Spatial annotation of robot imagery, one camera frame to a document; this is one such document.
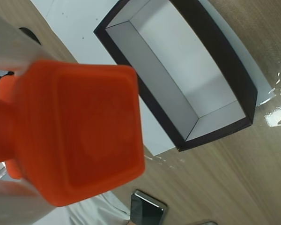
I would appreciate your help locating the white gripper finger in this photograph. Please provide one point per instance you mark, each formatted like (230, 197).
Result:
(11, 204)
(11, 47)

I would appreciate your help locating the brown box white inside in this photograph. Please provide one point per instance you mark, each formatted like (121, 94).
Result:
(154, 70)

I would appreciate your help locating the white paper sheet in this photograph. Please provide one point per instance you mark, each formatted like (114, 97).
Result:
(72, 23)

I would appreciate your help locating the black smartphone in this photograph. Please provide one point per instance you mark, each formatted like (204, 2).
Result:
(147, 208)

